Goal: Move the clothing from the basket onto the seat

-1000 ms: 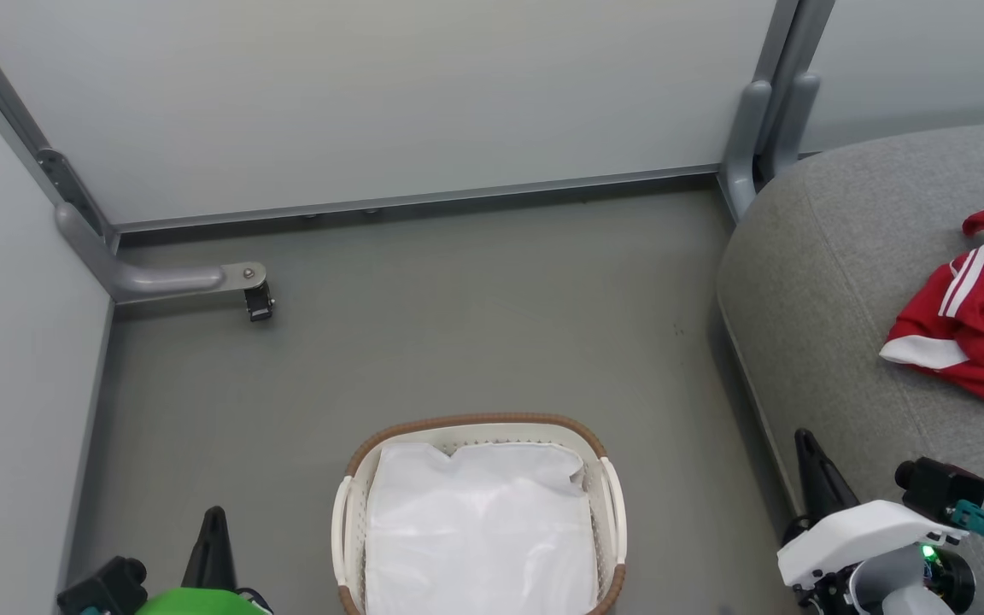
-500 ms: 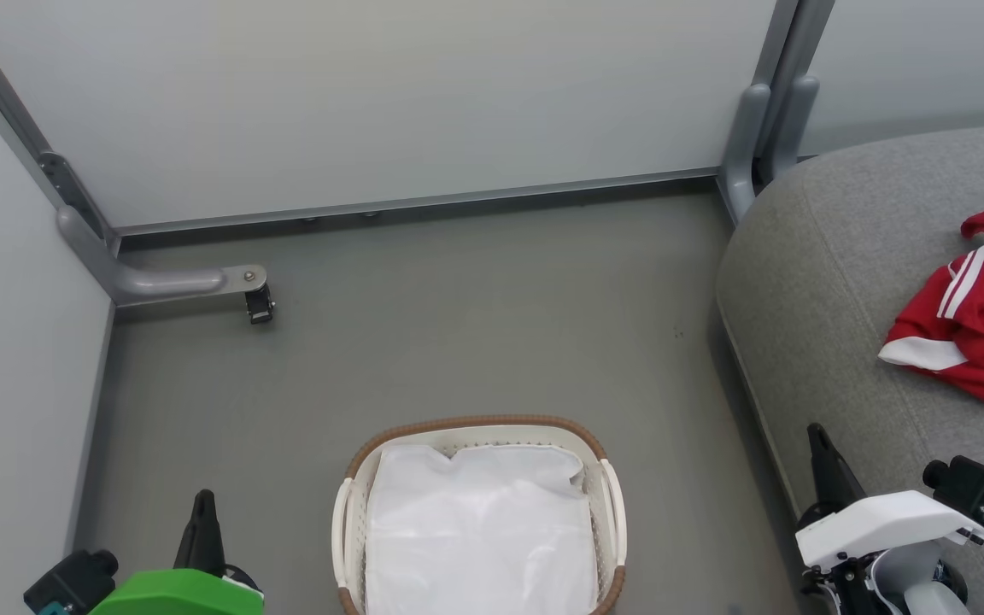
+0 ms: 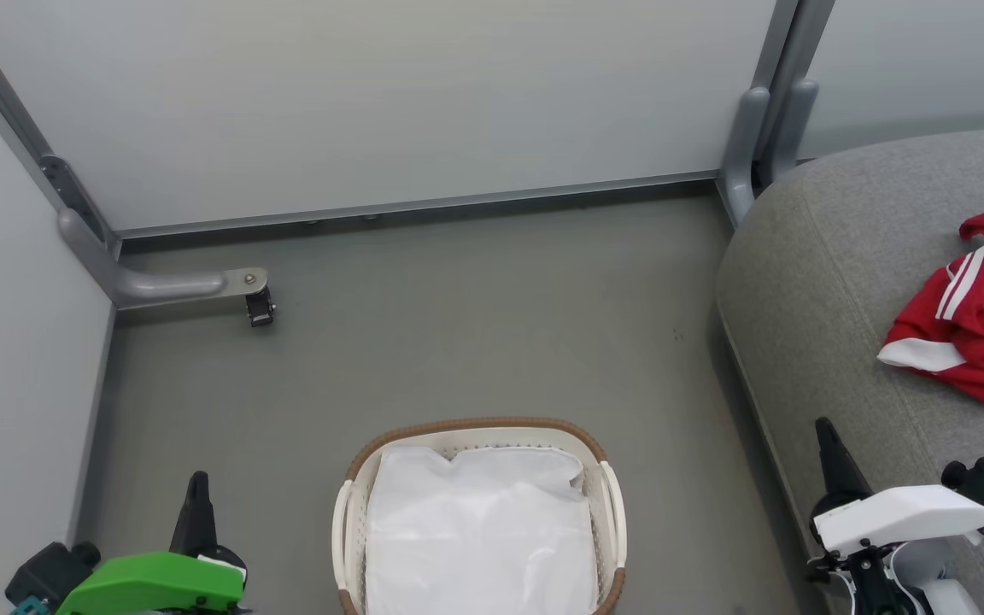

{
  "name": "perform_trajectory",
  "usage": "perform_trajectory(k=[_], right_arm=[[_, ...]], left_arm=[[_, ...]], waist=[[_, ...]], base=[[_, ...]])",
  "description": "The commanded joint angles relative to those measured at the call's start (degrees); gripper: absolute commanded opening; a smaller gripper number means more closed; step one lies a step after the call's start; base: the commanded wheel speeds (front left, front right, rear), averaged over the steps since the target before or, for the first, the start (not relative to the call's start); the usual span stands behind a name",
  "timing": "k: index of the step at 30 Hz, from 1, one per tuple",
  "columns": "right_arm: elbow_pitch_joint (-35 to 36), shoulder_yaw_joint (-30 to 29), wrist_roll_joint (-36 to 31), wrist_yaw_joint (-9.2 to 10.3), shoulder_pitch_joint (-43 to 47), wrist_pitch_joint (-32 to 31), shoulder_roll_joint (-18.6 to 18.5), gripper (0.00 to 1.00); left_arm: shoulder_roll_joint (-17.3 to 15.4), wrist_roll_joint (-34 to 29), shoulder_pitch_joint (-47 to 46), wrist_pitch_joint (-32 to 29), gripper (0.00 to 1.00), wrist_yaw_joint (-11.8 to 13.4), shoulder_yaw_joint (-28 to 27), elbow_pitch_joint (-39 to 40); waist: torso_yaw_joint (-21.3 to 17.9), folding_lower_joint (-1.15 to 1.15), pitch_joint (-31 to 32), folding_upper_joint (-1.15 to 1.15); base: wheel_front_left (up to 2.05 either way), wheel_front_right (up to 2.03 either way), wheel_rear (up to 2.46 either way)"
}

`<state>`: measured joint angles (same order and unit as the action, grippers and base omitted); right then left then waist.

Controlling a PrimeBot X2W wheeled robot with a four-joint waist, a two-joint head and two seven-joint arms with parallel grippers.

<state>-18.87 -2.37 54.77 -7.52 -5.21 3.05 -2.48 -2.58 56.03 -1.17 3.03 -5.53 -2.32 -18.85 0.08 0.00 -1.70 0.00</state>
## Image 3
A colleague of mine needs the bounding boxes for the red and white shirt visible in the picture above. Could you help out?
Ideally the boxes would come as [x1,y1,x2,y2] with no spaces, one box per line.
[876,202,984,407]

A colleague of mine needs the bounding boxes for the black caster wheel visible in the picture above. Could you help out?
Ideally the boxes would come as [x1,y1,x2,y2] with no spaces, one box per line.
[244,288,277,328]

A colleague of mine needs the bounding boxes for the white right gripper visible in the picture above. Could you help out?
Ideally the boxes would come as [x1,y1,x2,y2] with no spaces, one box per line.
[806,417,984,615]

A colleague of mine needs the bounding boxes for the grey partition bottom rail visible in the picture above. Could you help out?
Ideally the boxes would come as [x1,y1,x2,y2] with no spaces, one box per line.
[113,171,722,242]

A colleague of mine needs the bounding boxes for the short grey partition foot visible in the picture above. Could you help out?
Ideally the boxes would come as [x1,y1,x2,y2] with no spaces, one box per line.
[767,79,820,185]
[718,85,771,228]

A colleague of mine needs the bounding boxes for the white cloth basket liner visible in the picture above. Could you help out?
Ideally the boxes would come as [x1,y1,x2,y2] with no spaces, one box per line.
[363,444,600,615]

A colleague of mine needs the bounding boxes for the grey fabric sofa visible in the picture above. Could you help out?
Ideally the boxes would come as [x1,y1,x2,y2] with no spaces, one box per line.
[716,126,984,615]

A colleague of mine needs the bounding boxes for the grey slanted partition post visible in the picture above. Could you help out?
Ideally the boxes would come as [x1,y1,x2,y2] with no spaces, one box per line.
[0,0,124,261]

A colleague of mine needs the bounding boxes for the long grey partition foot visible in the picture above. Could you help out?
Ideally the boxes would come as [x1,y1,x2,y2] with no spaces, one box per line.
[57,208,270,311]

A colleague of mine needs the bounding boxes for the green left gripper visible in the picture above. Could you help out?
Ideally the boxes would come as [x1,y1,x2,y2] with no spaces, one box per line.
[55,471,250,615]

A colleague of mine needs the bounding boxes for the white brown-rimmed laundry basket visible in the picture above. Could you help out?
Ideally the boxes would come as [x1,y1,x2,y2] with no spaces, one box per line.
[332,417,628,615]

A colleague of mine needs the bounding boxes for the grey double partition post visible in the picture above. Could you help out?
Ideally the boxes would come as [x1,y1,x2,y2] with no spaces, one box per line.
[748,0,838,163]

